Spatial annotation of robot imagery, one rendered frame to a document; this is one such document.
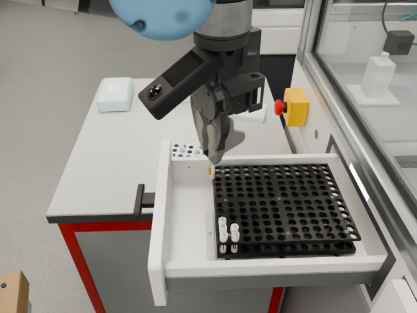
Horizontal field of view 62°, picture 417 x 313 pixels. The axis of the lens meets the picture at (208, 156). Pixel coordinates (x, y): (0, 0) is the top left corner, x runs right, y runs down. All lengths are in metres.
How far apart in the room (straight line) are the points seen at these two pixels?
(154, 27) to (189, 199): 0.49
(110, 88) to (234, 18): 0.77
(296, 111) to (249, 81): 0.40
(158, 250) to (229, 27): 0.31
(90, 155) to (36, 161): 1.35
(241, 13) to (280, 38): 0.91
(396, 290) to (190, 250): 0.31
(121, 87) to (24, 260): 0.97
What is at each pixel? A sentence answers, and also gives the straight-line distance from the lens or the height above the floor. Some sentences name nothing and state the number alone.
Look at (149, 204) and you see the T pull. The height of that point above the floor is 0.91.
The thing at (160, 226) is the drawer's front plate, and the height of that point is 0.93.
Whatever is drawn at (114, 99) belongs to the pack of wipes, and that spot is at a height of 0.80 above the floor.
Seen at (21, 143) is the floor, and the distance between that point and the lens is 2.48.
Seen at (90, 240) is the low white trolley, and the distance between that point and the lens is 0.91.
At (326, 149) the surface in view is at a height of 0.89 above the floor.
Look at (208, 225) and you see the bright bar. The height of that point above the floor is 0.85.
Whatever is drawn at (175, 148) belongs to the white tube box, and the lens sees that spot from 0.88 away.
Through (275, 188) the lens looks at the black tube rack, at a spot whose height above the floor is 0.90.
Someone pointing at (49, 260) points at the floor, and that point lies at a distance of 1.76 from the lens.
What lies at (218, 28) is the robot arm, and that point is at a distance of 0.43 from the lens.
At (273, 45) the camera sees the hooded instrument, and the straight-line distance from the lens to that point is 1.34.
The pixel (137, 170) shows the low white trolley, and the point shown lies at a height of 0.76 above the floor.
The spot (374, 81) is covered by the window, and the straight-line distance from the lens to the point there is 0.63.
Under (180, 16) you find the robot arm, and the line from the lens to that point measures 0.25.
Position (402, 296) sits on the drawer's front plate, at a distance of 0.53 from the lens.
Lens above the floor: 1.34
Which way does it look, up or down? 40 degrees down
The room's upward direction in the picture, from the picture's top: straight up
